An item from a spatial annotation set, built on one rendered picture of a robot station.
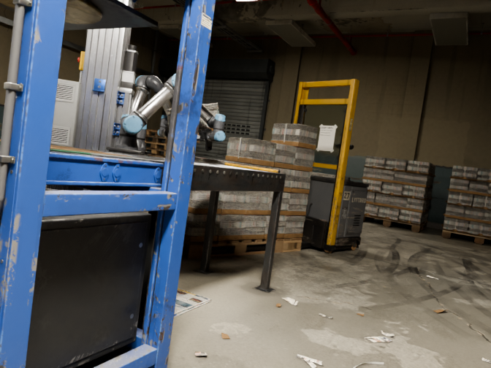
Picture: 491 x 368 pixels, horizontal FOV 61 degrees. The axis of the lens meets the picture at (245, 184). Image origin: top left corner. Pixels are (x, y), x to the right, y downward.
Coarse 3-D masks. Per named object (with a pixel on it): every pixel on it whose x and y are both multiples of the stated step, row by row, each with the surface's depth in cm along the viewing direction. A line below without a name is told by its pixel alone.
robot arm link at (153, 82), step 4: (148, 76) 342; (152, 76) 341; (148, 80) 339; (152, 80) 339; (156, 80) 340; (160, 80) 343; (148, 84) 340; (152, 84) 339; (156, 84) 340; (160, 84) 341; (152, 88) 342; (156, 88) 341; (160, 88) 341; (156, 92) 343; (164, 104) 351; (168, 104) 352; (164, 108) 353; (168, 108) 353
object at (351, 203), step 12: (312, 180) 481; (324, 180) 468; (348, 180) 459; (312, 192) 480; (324, 192) 467; (348, 192) 456; (360, 192) 474; (312, 204) 479; (324, 204) 466; (348, 204) 460; (360, 204) 477; (312, 216) 477; (324, 216) 465; (348, 216) 464; (360, 216) 480; (348, 228) 466; (360, 228) 484; (336, 240) 453; (348, 240) 468; (360, 240) 487
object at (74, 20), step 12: (0, 0) 146; (12, 0) 144; (72, 0) 135; (84, 0) 136; (96, 0) 136; (108, 0) 134; (72, 12) 149; (84, 12) 147; (96, 12) 145; (108, 12) 147; (120, 12) 145; (132, 12) 144; (72, 24) 168; (84, 24) 166; (96, 24) 164; (108, 24) 161; (120, 24) 159; (132, 24) 157; (144, 24) 155; (156, 24) 155
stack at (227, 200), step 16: (208, 160) 337; (288, 176) 408; (192, 192) 338; (208, 192) 342; (224, 192) 354; (240, 192) 367; (256, 192) 380; (272, 192) 396; (224, 208) 357; (240, 208) 370; (256, 208) 384; (192, 224) 336; (224, 224) 360; (240, 224) 373; (256, 224) 386; (224, 240) 364; (240, 240) 381; (256, 240) 389; (192, 256) 340; (224, 256) 364
